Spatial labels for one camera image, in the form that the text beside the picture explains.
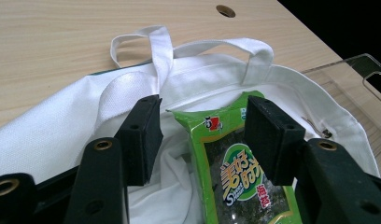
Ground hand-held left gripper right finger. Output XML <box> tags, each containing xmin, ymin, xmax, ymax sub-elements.
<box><xmin>243</xmin><ymin>95</ymin><xmax>381</xmax><ymax>224</ymax></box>

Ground clear acrylic tray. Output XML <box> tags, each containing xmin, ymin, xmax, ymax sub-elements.
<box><xmin>300</xmin><ymin>52</ymin><xmax>381</xmax><ymax>181</ymax></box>

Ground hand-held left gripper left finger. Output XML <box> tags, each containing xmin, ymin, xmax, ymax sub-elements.
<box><xmin>64</xmin><ymin>94</ymin><xmax>164</xmax><ymax>224</ymax></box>

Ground white canvas tote bag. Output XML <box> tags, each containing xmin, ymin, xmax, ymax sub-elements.
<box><xmin>0</xmin><ymin>25</ymin><xmax>381</xmax><ymax>224</ymax></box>

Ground green seaweed snack packet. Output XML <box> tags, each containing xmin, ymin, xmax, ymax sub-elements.
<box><xmin>166</xmin><ymin>90</ymin><xmax>304</xmax><ymax>224</ymax></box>

